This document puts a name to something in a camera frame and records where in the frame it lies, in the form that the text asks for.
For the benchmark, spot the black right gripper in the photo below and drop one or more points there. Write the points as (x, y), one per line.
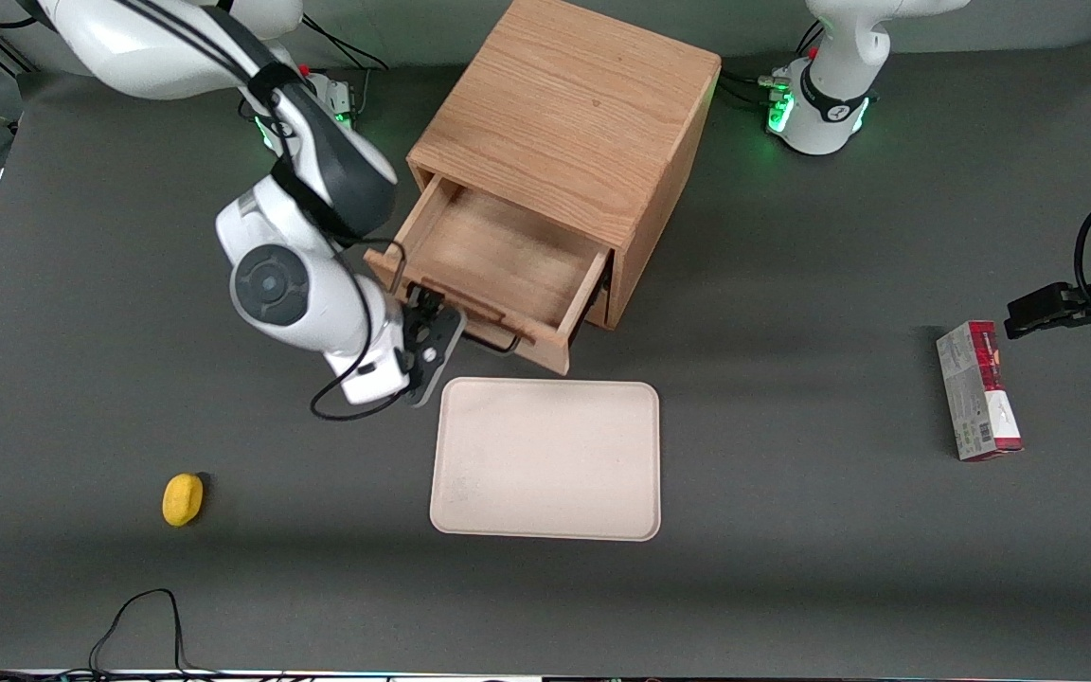
(425, 305)

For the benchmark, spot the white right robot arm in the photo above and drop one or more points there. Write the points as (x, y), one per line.
(299, 189)

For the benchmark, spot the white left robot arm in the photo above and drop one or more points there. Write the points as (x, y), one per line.
(834, 85)

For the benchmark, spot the wooden drawer cabinet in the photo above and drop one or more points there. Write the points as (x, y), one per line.
(574, 114)

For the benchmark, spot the grey and red carton box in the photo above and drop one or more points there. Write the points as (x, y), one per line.
(976, 393)

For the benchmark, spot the cream plastic tray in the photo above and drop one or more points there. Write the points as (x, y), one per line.
(545, 459)

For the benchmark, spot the yellow lemon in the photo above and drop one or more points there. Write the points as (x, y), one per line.
(182, 498)

